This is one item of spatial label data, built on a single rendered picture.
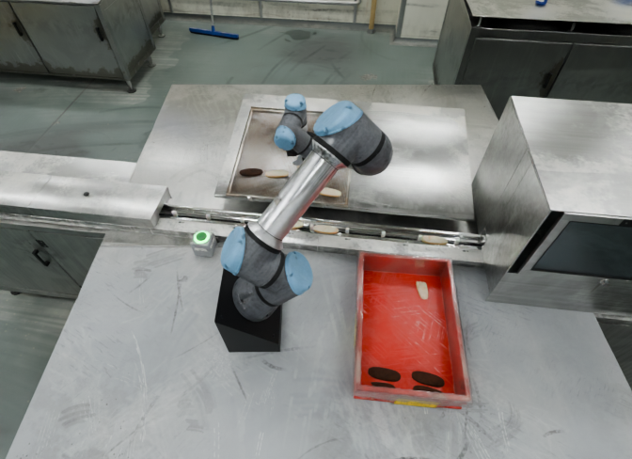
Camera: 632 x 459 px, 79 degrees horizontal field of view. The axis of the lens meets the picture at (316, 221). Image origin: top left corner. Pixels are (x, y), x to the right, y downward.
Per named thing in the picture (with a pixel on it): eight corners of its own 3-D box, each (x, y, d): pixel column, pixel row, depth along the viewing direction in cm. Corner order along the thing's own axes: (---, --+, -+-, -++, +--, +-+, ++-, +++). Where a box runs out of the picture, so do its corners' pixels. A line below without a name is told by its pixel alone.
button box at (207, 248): (195, 261, 149) (187, 244, 141) (201, 245, 154) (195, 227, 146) (215, 262, 149) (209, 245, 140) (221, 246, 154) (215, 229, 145)
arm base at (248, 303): (266, 329, 117) (288, 319, 112) (227, 308, 111) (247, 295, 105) (275, 289, 128) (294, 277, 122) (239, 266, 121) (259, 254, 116)
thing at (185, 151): (164, 332, 213) (100, 245, 150) (203, 183, 287) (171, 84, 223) (488, 333, 212) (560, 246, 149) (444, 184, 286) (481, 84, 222)
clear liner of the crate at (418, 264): (349, 402, 113) (352, 392, 105) (355, 263, 144) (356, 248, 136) (466, 414, 111) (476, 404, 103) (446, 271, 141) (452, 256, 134)
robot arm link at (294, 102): (279, 106, 130) (287, 88, 134) (283, 129, 140) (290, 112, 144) (302, 110, 129) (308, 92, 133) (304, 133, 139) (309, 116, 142)
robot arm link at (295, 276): (286, 311, 113) (319, 295, 105) (249, 293, 106) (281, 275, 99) (290, 277, 121) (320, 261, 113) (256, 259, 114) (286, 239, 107)
